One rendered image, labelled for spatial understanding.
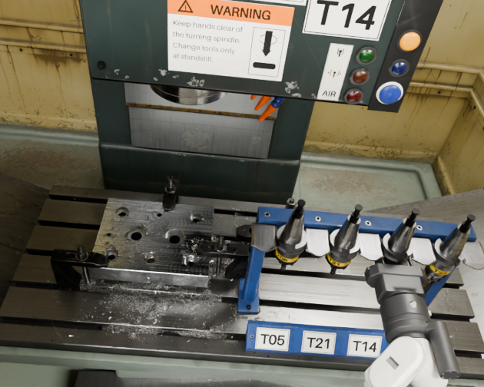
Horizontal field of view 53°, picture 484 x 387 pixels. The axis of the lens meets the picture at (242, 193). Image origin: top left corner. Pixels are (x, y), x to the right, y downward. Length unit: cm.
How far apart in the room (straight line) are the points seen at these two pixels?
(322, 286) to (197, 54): 83
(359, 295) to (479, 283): 45
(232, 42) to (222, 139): 95
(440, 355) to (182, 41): 66
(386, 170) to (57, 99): 141
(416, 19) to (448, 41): 128
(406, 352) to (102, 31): 70
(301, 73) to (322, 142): 144
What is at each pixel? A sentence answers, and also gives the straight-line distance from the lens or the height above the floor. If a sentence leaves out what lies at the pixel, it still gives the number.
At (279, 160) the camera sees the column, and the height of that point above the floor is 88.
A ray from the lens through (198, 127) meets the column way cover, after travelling 157.
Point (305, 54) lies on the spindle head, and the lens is 67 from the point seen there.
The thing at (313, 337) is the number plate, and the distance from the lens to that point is 121.
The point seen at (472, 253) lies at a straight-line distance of 113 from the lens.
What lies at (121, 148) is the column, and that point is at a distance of 170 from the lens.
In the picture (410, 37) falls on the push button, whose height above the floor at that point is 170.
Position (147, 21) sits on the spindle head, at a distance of 66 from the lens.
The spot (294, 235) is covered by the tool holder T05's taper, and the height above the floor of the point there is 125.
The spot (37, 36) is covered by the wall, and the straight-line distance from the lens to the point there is 199.
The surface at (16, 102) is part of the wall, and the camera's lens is 221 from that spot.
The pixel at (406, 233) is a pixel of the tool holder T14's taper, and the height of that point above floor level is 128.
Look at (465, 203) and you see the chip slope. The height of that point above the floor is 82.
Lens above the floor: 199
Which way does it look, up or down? 46 degrees down
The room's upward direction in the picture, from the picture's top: 8 degrees clockwise
